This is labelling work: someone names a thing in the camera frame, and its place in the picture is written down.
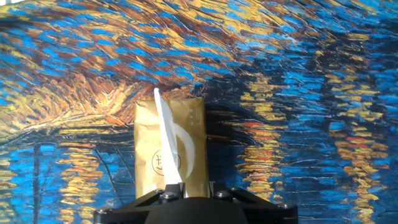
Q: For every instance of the gold tissue pack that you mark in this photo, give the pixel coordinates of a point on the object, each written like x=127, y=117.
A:
x=146, y=140

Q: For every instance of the starry night painted tablecloth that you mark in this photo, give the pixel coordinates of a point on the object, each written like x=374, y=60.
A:
x=280, y=77

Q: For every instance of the white paper napkin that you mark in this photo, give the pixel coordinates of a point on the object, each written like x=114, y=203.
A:
x=168, y=140

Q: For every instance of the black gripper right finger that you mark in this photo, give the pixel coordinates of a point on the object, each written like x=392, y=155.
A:
x=267, y=213

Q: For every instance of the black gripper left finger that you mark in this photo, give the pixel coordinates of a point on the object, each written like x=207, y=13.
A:
x=124, y=211

